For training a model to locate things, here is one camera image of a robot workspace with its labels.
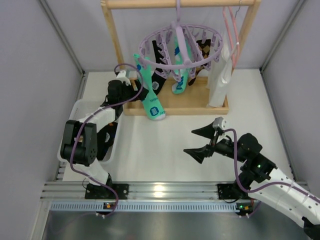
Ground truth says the green sock front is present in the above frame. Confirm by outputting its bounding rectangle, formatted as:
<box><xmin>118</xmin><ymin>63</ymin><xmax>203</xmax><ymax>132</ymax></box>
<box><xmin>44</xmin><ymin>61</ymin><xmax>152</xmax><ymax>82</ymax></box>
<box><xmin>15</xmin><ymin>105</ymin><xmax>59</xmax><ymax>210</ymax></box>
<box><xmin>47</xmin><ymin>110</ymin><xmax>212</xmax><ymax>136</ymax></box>
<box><xmin>133</xmin><ymin>53</ymin><xmax>166</xmax><ymax>121</ymax></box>

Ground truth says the green sock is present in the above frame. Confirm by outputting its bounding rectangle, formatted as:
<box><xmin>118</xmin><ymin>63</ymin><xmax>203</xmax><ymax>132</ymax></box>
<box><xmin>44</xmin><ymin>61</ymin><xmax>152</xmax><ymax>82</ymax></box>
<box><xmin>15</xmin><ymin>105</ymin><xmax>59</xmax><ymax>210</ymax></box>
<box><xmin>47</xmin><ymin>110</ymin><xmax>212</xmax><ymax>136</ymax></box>
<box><xmin>172</xmin><ymin>37</ymin><xmax>189</xmax><ymax>95</ymax></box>
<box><xmin>133</xmin><ymin>53</ymin><xmax>166</xmax><ymax>121</ymax></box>

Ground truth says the black blue grey sock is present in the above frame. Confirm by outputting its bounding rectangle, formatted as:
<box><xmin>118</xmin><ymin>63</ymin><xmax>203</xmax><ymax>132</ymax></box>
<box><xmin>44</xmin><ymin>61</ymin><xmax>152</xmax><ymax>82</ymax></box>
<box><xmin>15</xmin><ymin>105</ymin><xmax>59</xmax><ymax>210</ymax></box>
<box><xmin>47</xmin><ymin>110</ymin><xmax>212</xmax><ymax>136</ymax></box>
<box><xmin>96</xmin><ymin>121</ymin><xmax>118</xmax><ymax>161</ymax></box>

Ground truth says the purple round clip hanger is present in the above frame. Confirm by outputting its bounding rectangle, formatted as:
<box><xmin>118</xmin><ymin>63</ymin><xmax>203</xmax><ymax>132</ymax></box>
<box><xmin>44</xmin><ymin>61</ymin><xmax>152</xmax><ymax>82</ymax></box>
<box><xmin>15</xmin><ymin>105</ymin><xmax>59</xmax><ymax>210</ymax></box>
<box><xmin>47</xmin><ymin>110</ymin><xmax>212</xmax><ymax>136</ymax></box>
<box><xmin>138</xmin><ymin>0</ymin><xmax>223</xmax><ymax>77</ymax></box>

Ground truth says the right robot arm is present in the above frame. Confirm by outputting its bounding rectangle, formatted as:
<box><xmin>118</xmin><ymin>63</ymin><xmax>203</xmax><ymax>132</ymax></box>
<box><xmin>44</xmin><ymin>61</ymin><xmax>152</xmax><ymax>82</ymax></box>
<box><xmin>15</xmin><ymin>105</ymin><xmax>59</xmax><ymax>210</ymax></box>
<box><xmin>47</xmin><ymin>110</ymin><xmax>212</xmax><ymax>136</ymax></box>
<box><xmin>184</xmin><ymin>123</ymin><xmax>320</xmax><ymax>240</ymax></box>

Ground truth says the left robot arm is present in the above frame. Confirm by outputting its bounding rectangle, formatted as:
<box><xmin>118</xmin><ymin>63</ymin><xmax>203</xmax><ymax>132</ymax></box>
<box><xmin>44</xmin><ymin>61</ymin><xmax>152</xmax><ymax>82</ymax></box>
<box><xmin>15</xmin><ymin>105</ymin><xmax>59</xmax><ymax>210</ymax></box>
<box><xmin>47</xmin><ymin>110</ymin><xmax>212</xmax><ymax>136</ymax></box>
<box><xmin>60</xmin><ymin>79</ymin><xmax>143</xmax><ymax>189</ymax></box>

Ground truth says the white cloth on hanger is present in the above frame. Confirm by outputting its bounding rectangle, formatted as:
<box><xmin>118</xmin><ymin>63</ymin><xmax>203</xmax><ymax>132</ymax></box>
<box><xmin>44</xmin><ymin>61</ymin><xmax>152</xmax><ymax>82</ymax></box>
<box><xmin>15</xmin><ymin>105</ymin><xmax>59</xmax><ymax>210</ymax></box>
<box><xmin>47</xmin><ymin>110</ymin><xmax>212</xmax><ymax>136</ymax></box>
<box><xmin>206</xmin><ymin>31</ymin><xmax>234</xmax><ymax>108</ymax></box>

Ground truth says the green sock rear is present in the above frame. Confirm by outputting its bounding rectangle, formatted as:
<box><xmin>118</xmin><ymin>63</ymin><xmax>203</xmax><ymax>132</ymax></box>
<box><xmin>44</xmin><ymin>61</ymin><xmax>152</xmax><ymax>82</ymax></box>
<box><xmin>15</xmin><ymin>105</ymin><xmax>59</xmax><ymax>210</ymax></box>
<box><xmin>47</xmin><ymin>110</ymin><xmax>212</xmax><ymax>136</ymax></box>
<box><xmin>172</xmin><ymin>37</ymin><xmax>189</xmax><ymax>95</ymax></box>

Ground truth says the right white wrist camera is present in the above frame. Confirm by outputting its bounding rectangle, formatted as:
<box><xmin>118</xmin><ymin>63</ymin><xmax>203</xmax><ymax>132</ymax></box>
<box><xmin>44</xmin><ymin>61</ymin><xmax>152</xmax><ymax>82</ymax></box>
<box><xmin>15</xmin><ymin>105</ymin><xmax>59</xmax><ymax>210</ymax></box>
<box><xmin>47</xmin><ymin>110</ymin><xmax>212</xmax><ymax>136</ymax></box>
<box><xmin>212</xmin><ymin>116</ymin><xmax>228</xmax><ymax>131</ymax></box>

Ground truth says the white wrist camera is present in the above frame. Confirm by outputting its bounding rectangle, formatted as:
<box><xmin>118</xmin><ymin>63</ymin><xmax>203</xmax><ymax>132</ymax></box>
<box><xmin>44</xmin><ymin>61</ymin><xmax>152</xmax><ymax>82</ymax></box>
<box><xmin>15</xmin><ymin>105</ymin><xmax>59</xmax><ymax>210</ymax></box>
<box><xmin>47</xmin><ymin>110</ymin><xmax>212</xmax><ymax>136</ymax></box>
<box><xmin>115</xmin><ymin>70</ymin><xmax>132</xmax><ymax>86</ymax></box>
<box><xmin>212</xmin><ymin>116</ymin><xmax>228</xmax><ymax>131</ymax></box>

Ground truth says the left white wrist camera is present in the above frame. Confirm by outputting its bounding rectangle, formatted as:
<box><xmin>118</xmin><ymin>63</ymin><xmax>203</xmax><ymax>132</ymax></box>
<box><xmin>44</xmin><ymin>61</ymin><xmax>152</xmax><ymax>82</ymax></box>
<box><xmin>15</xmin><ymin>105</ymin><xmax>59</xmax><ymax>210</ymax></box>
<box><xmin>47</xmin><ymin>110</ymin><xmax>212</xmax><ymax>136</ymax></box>
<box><xmin>115</xmin><ymin>70</ymin><xmax>132</xmax><ymax>86</ymax></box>

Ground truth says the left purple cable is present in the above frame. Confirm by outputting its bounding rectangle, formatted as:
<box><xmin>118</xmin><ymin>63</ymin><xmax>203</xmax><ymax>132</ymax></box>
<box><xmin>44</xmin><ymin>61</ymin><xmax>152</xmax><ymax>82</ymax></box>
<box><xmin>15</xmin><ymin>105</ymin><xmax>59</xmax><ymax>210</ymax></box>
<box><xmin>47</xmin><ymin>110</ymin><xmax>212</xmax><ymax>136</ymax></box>
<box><xmin>70</xmin><ymin>62</ymin><xmax>145</xmax><ymax>216</ymax></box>

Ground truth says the wooden clothes rack frame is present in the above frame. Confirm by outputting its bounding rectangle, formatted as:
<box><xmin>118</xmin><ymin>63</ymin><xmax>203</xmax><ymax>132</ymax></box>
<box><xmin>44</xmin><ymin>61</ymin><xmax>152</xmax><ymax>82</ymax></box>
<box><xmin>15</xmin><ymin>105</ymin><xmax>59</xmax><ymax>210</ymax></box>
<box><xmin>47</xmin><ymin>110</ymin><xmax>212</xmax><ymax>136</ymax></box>
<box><xmin>100</xmin><ymin>0</ymin><xmax>260</xmax><ymax>117</ymax></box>

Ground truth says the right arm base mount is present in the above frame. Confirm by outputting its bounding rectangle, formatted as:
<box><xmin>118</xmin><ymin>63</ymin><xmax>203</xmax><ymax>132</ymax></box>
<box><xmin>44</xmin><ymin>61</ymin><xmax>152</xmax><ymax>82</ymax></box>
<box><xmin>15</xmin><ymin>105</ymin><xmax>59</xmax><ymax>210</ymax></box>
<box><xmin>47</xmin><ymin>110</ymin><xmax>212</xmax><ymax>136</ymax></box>
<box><xmin>217</xmin><ymin>183</ymin><xmax>259</xmax><ymax>203</ymax></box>

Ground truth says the pink wire hanger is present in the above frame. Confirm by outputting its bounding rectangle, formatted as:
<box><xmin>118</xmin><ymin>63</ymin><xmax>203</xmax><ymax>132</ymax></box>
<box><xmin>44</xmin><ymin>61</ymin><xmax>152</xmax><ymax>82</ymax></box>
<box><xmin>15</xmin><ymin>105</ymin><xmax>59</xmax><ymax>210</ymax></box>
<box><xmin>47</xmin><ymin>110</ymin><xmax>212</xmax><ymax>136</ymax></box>
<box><xmin>222</xmin><ymin>6</ymin><xmax>241</xmax><ymax>69</ymax></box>

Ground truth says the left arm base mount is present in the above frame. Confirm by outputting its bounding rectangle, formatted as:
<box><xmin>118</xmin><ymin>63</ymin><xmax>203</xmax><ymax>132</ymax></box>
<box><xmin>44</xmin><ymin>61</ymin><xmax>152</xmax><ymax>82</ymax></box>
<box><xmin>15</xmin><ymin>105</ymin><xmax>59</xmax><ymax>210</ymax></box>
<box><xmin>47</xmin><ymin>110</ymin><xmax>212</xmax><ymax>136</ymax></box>
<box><xmin>84</xmin><ymin>183</ymin><xmax>129</xmax><ymax>200</ymax></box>

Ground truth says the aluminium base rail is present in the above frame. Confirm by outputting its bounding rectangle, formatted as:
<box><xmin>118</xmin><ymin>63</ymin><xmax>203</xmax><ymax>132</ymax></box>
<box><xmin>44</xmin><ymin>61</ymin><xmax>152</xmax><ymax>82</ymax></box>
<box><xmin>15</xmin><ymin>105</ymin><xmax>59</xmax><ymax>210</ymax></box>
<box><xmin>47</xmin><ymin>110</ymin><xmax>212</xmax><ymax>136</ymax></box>
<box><xmin>40</xmin><ymin>181</ymin><xmax>232</xmax><ymax>201</ymax></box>

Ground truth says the grey slotted cable duct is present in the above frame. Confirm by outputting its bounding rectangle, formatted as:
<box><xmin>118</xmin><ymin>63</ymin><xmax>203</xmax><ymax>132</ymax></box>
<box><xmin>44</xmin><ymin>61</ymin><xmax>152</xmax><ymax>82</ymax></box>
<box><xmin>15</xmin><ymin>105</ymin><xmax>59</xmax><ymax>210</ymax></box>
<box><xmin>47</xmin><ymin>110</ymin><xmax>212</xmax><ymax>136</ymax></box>
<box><xmin>50</xmin><ymin>201</ymin><xmax>252</xmax><ymax>213</ymax></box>

